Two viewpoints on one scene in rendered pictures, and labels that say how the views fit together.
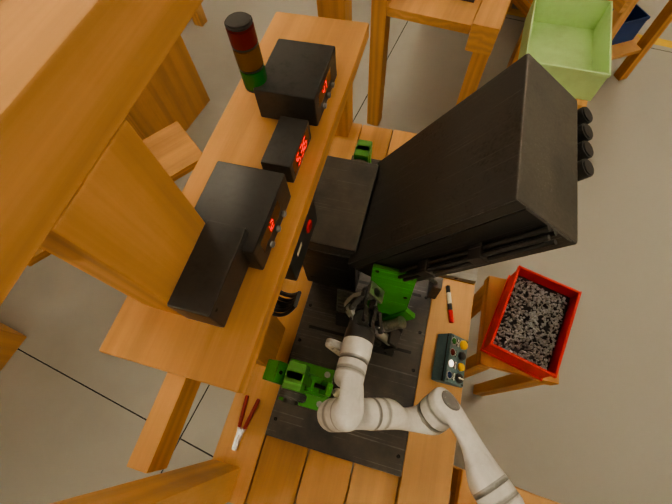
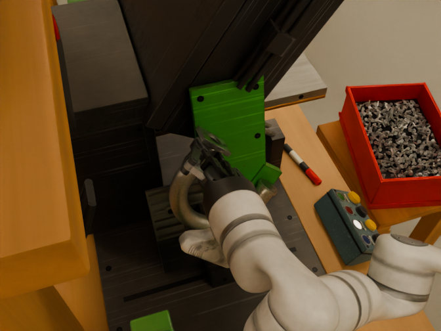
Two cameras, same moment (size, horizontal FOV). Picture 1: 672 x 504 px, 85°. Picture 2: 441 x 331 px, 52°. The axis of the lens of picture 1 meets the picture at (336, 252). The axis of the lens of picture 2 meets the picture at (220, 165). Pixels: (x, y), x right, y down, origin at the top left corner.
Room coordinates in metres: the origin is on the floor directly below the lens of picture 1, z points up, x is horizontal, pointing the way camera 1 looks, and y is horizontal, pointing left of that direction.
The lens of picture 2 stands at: (-0.06, 0.19, 1.72)
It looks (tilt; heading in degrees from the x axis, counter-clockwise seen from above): 52 degrees down; 321
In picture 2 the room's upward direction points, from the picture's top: straight up
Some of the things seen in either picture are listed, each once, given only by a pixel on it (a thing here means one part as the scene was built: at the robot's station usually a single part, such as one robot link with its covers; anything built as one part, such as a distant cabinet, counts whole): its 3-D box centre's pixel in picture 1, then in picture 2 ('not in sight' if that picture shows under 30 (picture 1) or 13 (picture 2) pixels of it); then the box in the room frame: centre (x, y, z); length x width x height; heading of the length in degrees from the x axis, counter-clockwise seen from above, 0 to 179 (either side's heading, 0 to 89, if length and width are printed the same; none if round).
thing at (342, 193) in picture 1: (340, 228); (100, 119); (0.58, -0.02, 1.07); 0.30 x 0.18 x 0.34; 159
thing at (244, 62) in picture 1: (248, 54); not in sight; (0.65, 0.12, 1.67); 0.05 x 0.05 x 0.05
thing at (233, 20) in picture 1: (241, 32); not in sight; (0.65, 0.12, 1.71); 0.05 x 0.05 x 0.04
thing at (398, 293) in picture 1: (392, 281); (225, 126); (0.34, -0.15, 1.17); 0.13 x 0.12 x 0.20; 159
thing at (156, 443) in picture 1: (251, 217); not in sight; (0.56, 0.23, 1.23); 1.30 x 0.05 x 0.09; 159
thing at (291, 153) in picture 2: (449, 303); (301, 163); (0.33, -0.37, 0.91); 0.13 x 0.02 x 0.02; 172
